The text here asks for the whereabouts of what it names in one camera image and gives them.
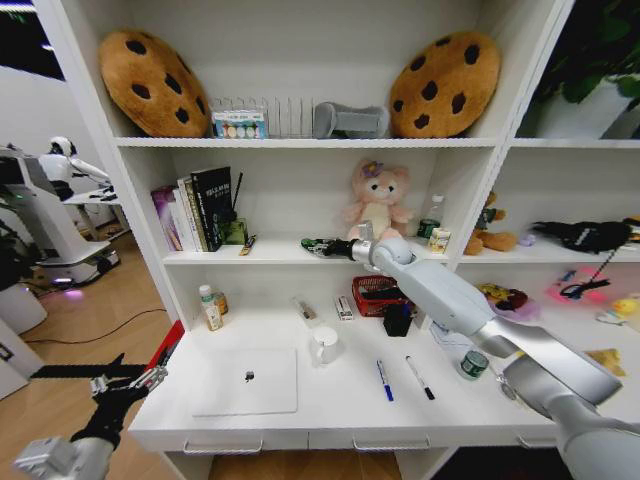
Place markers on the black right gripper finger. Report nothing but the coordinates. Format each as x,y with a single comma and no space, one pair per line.
326,244
328,253

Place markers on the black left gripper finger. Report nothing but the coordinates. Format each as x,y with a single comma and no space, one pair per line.
149,380
75,372

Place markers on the green black snack packet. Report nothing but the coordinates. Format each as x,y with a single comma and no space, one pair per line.
311,245

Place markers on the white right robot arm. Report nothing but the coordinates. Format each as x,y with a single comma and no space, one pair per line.
450,295

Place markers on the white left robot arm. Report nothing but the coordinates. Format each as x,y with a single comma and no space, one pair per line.
47,457

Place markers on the white shelf desk unit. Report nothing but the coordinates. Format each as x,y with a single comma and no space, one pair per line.
310,280

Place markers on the pink plush toy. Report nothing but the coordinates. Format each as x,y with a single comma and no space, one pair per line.
377,200

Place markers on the clear snack packet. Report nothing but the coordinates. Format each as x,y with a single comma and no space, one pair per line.
304,308

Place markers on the black item in basket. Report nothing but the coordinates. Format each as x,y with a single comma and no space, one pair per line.
382,295

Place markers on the red plastic basket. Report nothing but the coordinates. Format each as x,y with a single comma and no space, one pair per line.
367,305

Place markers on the white cabinet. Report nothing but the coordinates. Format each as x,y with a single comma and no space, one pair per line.
10,362

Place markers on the yellow black snack bar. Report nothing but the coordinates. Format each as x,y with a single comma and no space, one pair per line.
247,246

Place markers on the white round bin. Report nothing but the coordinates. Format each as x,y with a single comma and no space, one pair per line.
22,310

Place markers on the black pen holder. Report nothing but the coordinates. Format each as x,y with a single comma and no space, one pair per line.
398,320

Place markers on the green reed diffuser bottle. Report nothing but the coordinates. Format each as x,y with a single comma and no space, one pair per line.
234,231

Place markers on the white pitcher mug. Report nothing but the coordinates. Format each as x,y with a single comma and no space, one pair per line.
326,346

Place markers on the clear bottle white cap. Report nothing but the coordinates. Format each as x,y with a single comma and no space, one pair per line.
431,220

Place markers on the white bottle green label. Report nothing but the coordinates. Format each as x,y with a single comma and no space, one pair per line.
211,310

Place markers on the white laptop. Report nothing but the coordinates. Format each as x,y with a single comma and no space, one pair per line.
245,382

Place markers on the small yellow white carton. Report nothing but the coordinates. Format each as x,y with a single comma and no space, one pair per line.
439,240

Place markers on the small orange jar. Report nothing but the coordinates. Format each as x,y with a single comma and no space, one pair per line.
222,302

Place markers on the black book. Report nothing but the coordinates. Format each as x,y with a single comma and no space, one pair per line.
214,207

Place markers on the grey neck pillow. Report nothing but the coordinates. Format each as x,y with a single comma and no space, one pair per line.
350,119

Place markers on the white wheeled machine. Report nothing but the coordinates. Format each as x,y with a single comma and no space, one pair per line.
55,240

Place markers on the olive spine book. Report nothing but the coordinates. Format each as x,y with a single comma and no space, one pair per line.
194,215

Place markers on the blue pen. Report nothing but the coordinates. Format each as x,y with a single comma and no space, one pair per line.
384,381

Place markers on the white book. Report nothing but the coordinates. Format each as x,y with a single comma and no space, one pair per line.
183,220

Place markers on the colourful printed box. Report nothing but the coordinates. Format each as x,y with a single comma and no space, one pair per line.
238,125

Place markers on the brown plush bear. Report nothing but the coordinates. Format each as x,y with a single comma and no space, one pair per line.
490,232

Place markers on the black marker pen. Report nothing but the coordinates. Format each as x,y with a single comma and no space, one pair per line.
420,377

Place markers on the purple book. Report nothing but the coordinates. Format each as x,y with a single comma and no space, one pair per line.
165,220

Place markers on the white background table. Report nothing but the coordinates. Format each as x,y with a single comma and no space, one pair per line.
97,210

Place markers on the clear bottle green label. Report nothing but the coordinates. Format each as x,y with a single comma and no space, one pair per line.
472,364

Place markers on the small purple toy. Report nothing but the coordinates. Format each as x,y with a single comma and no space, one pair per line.
526,239

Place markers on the brown cookie pillow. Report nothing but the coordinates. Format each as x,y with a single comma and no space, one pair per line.
442,85
150,85

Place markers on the white humanoid robot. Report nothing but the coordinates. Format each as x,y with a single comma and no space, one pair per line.
60,167

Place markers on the black cap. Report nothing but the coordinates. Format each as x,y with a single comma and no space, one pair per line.
582,235

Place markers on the yellow cloth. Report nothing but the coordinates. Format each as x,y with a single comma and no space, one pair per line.
607,361

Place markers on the yellow duck toy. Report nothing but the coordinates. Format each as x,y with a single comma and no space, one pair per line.
625,307

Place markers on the green potted plant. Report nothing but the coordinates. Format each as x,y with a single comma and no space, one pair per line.
585,65

